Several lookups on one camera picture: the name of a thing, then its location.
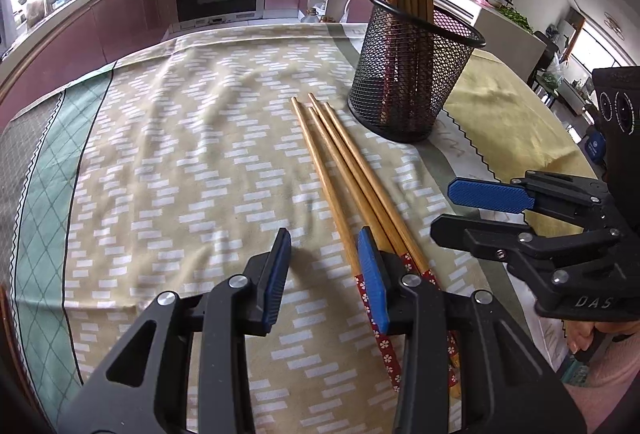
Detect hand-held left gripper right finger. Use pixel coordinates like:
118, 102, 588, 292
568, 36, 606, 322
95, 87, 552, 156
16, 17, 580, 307
357, 227, 586, 434

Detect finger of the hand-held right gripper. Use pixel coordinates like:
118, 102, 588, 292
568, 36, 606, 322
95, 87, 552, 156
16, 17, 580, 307
447, 171, 608, 232
431, 214, 623, 299

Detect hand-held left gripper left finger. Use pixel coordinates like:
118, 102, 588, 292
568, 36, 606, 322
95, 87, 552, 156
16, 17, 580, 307
57, 228, 292, 434

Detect black mesh utensil holder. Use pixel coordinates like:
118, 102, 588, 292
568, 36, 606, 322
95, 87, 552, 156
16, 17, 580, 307
347, 0, 487, 143

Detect person's right forearm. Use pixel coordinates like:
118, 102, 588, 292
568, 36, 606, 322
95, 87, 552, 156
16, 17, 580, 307
560, 354, 640, 434

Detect person's right hand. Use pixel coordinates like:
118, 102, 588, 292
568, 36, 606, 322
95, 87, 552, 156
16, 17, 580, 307
562, 320, 640, 365

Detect yellow tablecloth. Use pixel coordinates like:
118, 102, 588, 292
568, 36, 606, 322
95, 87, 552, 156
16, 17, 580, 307
425, 48, 601, 365

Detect clear plastic bag of greens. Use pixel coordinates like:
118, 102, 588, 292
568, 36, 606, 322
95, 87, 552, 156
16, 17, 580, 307
537, 58, 568, 89

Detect patterned beige teal tablecloth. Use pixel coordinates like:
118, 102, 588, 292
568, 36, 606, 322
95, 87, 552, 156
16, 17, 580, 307
0, 21, 501, 434

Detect living room window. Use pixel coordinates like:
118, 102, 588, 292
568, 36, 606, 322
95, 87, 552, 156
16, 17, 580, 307
570, 18, 640, 69

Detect black dining chair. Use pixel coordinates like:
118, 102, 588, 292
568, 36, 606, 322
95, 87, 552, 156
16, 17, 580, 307
532, 31, 563, 89

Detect green leafy vegetables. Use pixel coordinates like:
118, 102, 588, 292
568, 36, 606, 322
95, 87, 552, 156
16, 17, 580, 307
497, 6, 533, 32

